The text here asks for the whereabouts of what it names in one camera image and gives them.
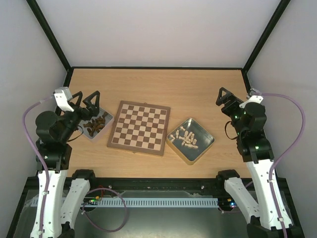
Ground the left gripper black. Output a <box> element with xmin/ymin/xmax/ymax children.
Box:
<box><xmin>59</xmin><ymin>91</ymin><xmax>101</xmax><ymax>142</ymax></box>

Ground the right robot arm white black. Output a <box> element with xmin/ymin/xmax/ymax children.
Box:
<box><xmin>216</xmin><ymin>87</ymin><xmax>301</xmax><ymax>238</ymax></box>

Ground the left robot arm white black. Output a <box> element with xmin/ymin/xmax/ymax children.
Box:
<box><xmin>30</xmin><ymin>87</ymin><xmax>100</xmax><ymax>238</ymax></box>

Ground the silver tin with dark pieces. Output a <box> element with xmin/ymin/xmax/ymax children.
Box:
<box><xmin>79</xmin><ymin>108</ymin><xmax>114</xmax><ymax>142</ymax></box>

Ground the gold tin with light pieces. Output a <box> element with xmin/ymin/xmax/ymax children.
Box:
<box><xmin>166</xmin><ymin>118</ymin><xmax>215</xmax><ymax>165</ymax></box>

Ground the wooden chess board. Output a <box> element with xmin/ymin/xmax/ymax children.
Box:
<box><xmin>107</xmin><ymin>101</ymin><xmax>171</xmax><ymax>156</ymax></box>

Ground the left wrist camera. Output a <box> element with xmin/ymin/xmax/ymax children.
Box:
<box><xmin>54</xmin><ymin>87</ymin><xmax>72</xmax><ymax>101</ymax></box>

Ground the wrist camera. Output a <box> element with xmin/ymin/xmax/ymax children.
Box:
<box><xmin>247</xmin><ymin>88</ymin><xmax>263</xmax><ymax>104</ymax></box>
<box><xmin>54</xmin><ymin>87</ymin><xmax>72</xmax><ymax>101</ymax></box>

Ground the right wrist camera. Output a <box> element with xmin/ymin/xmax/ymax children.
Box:
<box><xmin>247</xmin><ymin>88</ymin><xmax>263</xmax><ymax>104</ymax></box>

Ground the black aluminium frame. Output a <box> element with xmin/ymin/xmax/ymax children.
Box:
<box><xmin>7</xmin><ymin>0</ymin><xmax>291</xmax><ymax>238</ymax></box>

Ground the purple cable loop front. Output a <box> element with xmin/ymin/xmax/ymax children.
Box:
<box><xmin>81</xmin><ymin>187</ymin><xmax>127</xmax><ymax>233</ymax></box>

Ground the light blue cable duct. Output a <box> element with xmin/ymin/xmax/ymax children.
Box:
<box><xmin>29</xmin><ymin>197</ymin><xmax>220</xmax><ymax>208</ymax></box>

